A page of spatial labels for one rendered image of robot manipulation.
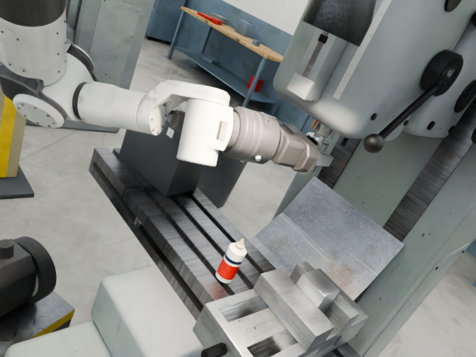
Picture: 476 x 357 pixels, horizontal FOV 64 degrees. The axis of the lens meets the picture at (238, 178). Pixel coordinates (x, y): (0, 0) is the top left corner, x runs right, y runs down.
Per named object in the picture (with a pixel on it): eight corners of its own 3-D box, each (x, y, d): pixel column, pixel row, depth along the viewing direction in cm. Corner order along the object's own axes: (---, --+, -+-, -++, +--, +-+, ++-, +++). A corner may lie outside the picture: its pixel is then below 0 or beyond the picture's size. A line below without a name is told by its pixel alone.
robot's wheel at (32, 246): (-7, 278, 120) (1, 229, 112) (8, 270, 124) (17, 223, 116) (36, 316, 115) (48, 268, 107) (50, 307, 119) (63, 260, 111)
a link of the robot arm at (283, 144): (329, 143, 65) (272, 127, 59) (302, 189, 69) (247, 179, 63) (293, 112, 75) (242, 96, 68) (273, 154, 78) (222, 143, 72)
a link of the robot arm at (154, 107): (225, 88, 57) (144, 74, 60) (213, 147, 58) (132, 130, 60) (234, 97, 64) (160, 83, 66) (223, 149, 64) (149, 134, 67)
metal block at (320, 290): (309, 319, 72) (324, 297, 69) (288, 295, 75) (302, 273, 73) (325, 312, 75) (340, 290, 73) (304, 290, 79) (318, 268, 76)
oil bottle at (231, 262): (222, 285, 82) (242, 246, 77) (212, 272, 84) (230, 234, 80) (236, 281, 85) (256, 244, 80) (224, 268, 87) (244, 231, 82)
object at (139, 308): (163, 461, 67) (186, 422, 62) (87, 312, 87) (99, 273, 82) (318, 356, 103) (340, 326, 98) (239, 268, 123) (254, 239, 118)
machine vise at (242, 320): (240, 406, 60) (269, 361, 55) (190, 330, 68) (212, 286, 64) (353, 338, 84) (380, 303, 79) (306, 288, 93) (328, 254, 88)
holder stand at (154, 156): (166, 197, 103) (190, 132, 95) (117, 155, 113) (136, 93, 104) (195, 190, 113) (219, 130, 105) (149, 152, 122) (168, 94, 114)
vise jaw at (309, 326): (305, 352, 65) (316, 336, 63) (252, 287, 74) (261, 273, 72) (325, 341, 69) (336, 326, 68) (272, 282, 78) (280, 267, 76)
